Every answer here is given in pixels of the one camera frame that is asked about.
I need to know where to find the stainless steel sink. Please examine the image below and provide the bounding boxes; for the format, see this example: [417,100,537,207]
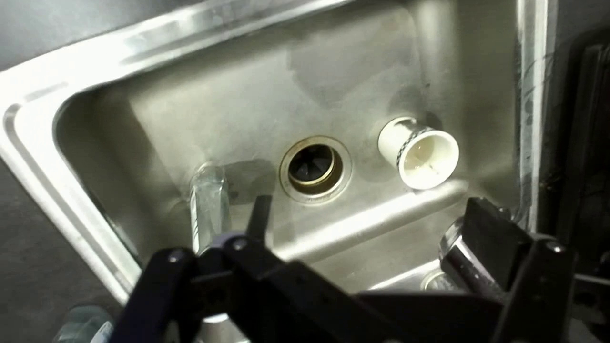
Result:
[0,0,559,343]

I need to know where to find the clear soap bottle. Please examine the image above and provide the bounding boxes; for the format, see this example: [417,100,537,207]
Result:
[51,305,116,343]

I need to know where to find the sink drain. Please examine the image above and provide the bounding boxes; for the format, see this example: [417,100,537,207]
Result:
[278,135,354,206]

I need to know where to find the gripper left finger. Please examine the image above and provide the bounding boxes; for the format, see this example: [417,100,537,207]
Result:
[109,194,397,343]

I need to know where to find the chrome fitting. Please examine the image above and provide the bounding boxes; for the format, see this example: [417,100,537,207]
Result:
[199,312,249,343]

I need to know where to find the white paper cup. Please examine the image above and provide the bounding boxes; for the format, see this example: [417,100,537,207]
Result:
[377,116,460,191]

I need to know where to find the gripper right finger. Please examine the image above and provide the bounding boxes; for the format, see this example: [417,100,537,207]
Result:
[463,197,577,343]

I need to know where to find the clear drinking glass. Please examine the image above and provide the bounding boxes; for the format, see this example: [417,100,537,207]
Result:
[189,162,233,254]

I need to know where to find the small chrome faucet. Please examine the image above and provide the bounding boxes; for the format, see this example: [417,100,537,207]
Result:
[422,206,515,303]

